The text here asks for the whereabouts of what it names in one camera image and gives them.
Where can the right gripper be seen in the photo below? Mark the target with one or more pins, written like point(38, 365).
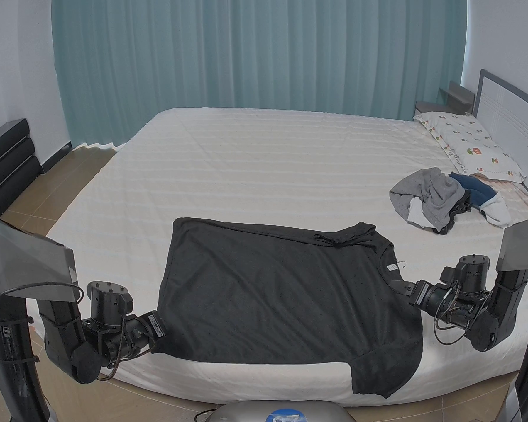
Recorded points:
point(438, 301)

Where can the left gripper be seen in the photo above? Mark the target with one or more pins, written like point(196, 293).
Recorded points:
point(138, 336)

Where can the black T-shirt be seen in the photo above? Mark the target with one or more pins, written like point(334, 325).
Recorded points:
point(268, 288)

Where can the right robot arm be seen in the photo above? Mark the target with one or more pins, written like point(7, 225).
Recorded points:
point(506, 297)

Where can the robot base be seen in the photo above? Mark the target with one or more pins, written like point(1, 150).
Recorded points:
point(246, 413)

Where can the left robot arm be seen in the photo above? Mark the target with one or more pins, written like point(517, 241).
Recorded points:
point(22, 253)

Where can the pile of clothes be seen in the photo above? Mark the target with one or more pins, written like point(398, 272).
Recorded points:
point(440, 191)

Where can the bed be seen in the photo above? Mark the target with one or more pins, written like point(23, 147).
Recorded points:
point(268, 169)

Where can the white printed pillow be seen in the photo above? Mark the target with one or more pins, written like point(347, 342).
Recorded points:
point(471, 143)

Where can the grey bedside table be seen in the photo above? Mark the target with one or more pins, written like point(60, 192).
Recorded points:
point(453, 95)

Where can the black chest of drawers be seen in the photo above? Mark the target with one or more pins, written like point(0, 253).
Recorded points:
point(6, 165)

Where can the blue-green curtain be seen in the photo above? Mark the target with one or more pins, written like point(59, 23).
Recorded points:
point(246, 38)

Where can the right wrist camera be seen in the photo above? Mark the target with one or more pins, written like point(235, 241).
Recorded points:
point(449, 276)

